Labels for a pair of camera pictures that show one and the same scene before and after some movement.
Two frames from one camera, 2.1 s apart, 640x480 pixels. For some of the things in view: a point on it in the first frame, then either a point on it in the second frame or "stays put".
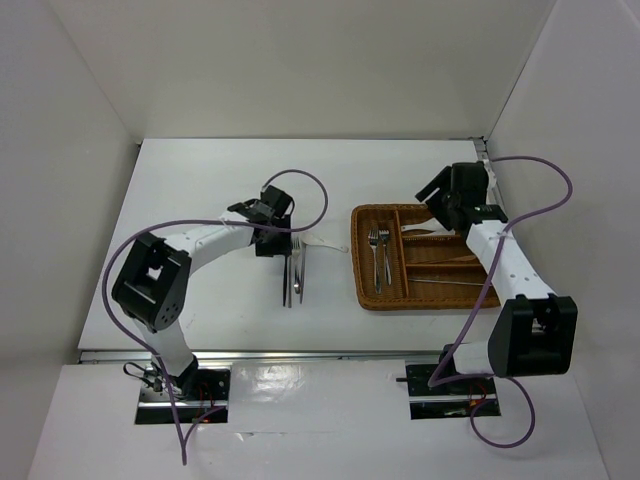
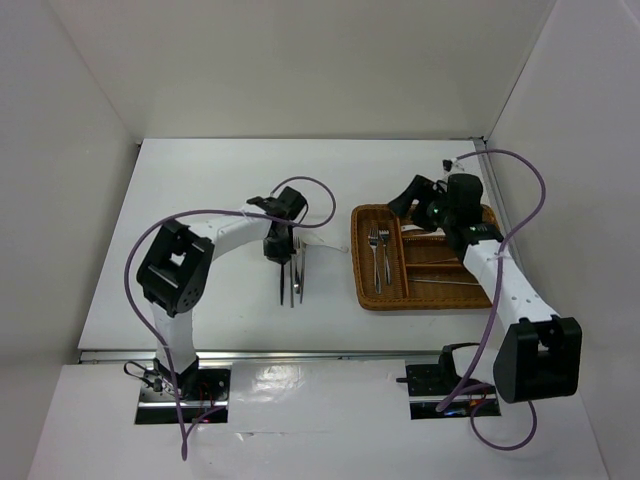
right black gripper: x=439 y=181 -> x=418 y=188
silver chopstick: x=441 y=281 stays put
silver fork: x=384 y=234 stays put
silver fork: x=373 y=235 stays put
